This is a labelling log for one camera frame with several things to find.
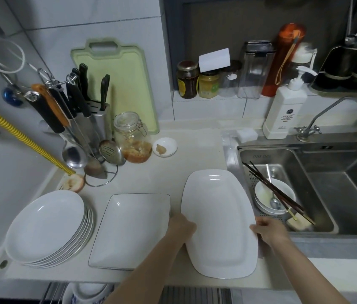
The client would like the dark brown chopstick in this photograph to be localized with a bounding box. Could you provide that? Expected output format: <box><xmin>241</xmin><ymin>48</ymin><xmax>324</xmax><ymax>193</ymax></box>
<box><xmin>241</xmin><ymin>162</ymin><xmax>316</xmax><ymax>225</ymax></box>
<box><xmin>249</xmin><ymin>160</ymin><xmax>306</xmax><ymax>213</ymax></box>
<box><xmin>244</xmin><ymin>166</ymin><xmax>307</xmax><ymax>219</ymax></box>

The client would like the blue round knob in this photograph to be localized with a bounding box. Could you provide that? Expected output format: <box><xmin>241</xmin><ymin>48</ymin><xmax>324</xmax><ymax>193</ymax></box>
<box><xmin>2</xmin><ymin>87</ymin><xmax>24</xmax><ymax>107</ymax></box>

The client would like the halved onion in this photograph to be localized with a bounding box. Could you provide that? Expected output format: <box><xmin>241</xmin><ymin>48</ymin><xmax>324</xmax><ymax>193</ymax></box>
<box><xmin>62</xmin><ymin>174</ymin><xmax>86</xmax><ymax>194</ymax></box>

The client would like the person's right hand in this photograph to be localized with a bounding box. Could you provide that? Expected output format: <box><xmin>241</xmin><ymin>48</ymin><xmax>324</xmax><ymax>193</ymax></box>
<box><xmin>250</xmin><ymin>216</ymin><xmax>290</xmax><ymax>248</ymax></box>

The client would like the tall clear plastic container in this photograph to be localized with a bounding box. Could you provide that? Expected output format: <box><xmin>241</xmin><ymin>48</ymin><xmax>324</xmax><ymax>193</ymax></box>
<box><xmin>237</xmin><ymin>40</ymin><xmax>276</xmax><ymax>99</ymax></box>

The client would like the white sponge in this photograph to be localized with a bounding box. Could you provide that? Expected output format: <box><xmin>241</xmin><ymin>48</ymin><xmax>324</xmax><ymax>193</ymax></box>
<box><xmin>235</xmin><ymin>128</ymin><xmax>259</xmax><ymax>144</ymax></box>

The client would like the black cutlery drainer rack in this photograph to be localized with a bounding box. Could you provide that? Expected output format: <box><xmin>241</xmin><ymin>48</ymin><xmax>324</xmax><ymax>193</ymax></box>
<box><xmin>311</xmin><ymin>44</ymin><xmax>357</xmax><ymax>94</ymax></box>

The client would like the steel spoon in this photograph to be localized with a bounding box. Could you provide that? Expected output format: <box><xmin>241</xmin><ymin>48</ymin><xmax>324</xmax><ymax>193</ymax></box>
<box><xmin>266</xmin><ymin>172</ymin><xmax>282</xmax><ymax>210</ymax></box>

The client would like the wire utensil rack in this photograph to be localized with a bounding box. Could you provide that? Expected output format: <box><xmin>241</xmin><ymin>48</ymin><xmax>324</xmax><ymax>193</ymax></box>
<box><xmin>37</xmin><ymin>68</ymin><xmax>119</xmax><ymax>188</ymax></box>

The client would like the black handled utensil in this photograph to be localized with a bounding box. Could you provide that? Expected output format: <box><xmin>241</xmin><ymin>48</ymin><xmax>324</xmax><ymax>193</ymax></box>
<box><xmin>24</xmin><ymin>91</ymin><xmax>66</xmax><ymax>134</ymax></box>

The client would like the white square plate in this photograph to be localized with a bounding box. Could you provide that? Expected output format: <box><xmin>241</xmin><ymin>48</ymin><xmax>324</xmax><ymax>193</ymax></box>
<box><xmin>88</xmin><ymin>194</ymin><xmax>171</xmax><ymax>270</ymax></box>

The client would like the orange handled utensil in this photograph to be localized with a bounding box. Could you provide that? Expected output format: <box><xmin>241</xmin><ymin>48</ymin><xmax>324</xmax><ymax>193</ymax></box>
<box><xmin>32</xmin><ymin>83</ymin><xmax>72</xmax><ymax>128</ymax></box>

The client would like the white paper card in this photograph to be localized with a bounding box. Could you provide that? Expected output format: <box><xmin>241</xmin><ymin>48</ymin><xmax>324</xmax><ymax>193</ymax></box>
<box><xmin>198</xmin><ymin>47</ymin><xmax>232</xmax><ymax>73</ymax></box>

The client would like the stack of round white plates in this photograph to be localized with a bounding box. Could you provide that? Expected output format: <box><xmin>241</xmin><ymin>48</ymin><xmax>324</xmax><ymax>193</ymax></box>
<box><xmin>4</xmin><ymin>189</ymin><xmax>95</xmax><ymax>269</ymax></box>

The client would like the steel spatula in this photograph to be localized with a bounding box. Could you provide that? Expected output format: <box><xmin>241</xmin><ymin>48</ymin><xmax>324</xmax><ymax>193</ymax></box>
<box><xmin>84</xmin><ymin>157</ymin><xmax>108</xmax><ymax>180</ymax></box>

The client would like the white pump soap bottle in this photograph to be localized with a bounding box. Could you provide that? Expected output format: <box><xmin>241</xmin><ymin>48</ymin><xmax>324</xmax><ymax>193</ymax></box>
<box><xmin>262</xmin><ymin>66</ymin><xmax>318</xmax><ymax>140</ymax></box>

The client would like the orange water bottle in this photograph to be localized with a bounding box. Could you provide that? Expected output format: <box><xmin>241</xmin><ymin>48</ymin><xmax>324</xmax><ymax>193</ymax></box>
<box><xmin>262</xmin><ymin>23</ymin><xmax>306</xmax><ymax>97</ymax></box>

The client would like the yellow paste jar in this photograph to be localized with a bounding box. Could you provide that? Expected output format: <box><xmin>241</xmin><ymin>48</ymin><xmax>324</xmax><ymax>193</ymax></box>
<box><xmin>198</xmin><ymin>71</ymin><xmax>220</xmax><ymax>99</ymax></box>

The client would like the person's left hand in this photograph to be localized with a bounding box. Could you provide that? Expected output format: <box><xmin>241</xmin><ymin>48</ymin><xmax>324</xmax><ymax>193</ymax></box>
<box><xmin>167</xmin><ymin>213</ymin><xmax>197</xmax><ymax>243</ymax></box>

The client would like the small clear glass jar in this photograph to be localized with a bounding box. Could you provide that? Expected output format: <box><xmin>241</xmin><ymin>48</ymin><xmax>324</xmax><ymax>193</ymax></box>
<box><xmin>219</xmin><ymin>60</ymin><xmax>242</xmax><ymax>98</ymax></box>

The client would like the person's left forearm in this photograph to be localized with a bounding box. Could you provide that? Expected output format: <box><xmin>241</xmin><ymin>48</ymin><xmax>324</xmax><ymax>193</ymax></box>
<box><xmin>102</xmin><ymin>230</ymin><xmax>189</xmax><ymax>304</ymax></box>

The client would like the stainless steel sink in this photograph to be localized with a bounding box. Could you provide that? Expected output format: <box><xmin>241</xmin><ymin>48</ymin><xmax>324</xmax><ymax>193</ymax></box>
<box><xmin>236</xmin><ymin>141</ymin><xmax>357</xmax><ymax>239</ymax></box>

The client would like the black handled kitchen knife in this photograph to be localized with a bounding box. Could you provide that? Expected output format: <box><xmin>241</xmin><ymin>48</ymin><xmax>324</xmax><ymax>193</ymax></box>
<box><xmin>79</xmin><ymin>63</ymin><xmax>91</xmax><ymax>102</ymax></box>
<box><xmin>99</xmin><ymin>74</ymin><xmax>110</xmax><ymax>111</ymax></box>
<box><xmin>66</xmin><ymin>75</ymin><xmax>92</xmax><ymax>118</ymax></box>

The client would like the yellow corrugated gas hose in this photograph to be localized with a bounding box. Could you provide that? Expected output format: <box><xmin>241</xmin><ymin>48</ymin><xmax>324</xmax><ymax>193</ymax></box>
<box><xmin>0</xmin><ymin>96</ymin><xmax>75</xmax><ymax>175</ymax></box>

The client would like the steel faucet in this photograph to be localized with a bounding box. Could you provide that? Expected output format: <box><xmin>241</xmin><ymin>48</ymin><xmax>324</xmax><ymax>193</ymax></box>
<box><xmin>294</xmin><ymin>96</ymin><xmax>357</xmax><ymax>143</ymax></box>

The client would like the wire dish rack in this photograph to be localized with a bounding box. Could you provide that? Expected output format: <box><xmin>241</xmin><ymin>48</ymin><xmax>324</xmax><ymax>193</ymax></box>
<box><xmin>38</xmin><ymin>282</ymin><xmax>71</xmax><ymax>304</ymax></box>

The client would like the steel ladle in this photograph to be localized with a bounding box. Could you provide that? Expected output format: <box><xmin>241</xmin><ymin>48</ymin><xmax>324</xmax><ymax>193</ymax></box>
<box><xmin>61</xmin><ymin>140</ymin><xmax>88</xmax><ymax>170</ymax></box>

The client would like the small white dish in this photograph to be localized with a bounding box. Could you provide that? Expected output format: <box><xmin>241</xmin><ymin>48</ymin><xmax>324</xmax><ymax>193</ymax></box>
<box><xmin>152</xmin><ymin>137</ymin><xmax>179</xmax><ymax>158</ymax></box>

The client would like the dark sauce jar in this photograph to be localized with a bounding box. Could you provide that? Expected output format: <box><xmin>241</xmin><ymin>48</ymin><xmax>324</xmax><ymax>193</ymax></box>
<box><xmin>176</xmin><ymin>60</ymin><xmax>199</xmax><ymax>99</ymax></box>

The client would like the yellow dish sponge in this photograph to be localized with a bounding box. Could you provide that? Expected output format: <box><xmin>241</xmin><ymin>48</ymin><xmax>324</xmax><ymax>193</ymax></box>
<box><xmin>286</xmin><ymin>214</ymin><xmax>313</xmax><ymax>232</ymax></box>

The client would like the person's right forearm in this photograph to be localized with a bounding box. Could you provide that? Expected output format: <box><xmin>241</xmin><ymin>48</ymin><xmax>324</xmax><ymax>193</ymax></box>
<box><xmin>266</xmin><ymin>235</ymin><xmax>354</xmax><ymax>304</ymax></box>

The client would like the glass clip-lid jar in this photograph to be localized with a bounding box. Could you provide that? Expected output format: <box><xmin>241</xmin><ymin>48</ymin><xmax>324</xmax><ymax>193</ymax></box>
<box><xmin>113</xmin><ymin>111</ymin><xmax>153</xmax><ymax>164</ymax></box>

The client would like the steel skimmer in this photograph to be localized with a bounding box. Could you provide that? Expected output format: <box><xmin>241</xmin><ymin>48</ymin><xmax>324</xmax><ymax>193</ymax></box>
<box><xmin>98</xmin><ymin>139</ymin><xmax>126</xmax><ymax>166</ymax></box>

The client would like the blue patterned bowl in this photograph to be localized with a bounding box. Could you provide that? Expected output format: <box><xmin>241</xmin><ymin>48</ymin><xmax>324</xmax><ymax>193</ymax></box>
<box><xmin>62</xmin><ymin>283</ymin><xmax>115</xmax><ymax>304</ymax></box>

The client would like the large white rectangular platter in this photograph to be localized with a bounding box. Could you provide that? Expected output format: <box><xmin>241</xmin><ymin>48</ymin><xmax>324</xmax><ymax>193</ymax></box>
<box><xmin>181</xmin><ymin>169</ymin><xmax>259</xmax><ymax>279</ymax></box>

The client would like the green plastic cutting board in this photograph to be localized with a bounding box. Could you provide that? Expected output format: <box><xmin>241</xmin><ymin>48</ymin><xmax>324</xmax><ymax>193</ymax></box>
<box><xmin>70</xmin><ymin>39</ymin><xmax>160</xmax><ymax>135</ymax></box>

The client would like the steel knife block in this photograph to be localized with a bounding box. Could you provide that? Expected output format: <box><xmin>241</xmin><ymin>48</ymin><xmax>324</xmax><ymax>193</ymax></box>
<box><xmin>87</xmin><ymin>102</ymin><xmax>113</xmax><ymax>157</ymax></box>

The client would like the white bowl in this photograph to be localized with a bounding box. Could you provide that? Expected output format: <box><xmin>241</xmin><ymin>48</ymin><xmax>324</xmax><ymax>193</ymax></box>
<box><xmin>254</xmin><ymin>196</ymin><xmax>294</xmax><ymax>216</ymax></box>
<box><xmin>255</xmin><ymin>178</ymin><xmax>296</xmax><ymax>211</ymax></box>

